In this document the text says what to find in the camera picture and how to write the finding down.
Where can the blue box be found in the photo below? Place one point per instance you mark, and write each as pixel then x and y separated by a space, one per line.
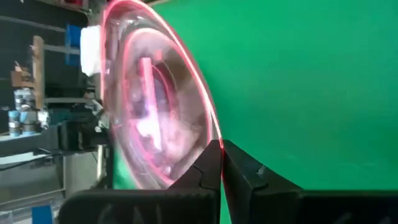
pixel 73 40

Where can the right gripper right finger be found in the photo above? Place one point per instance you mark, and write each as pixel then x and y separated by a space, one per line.
pixel 280 205

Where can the black table frame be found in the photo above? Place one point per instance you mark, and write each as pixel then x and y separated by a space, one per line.
pixel 109 168

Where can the wooden rack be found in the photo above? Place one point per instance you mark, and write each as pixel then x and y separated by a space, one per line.
pixel 38 71

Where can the green table mat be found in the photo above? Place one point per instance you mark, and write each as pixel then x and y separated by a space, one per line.
pixel 311 77

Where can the transparent pink plastic plate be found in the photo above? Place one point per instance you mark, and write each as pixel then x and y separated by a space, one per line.
pixel 161 93

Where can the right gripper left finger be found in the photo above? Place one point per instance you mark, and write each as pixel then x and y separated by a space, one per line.
pixel 140 207

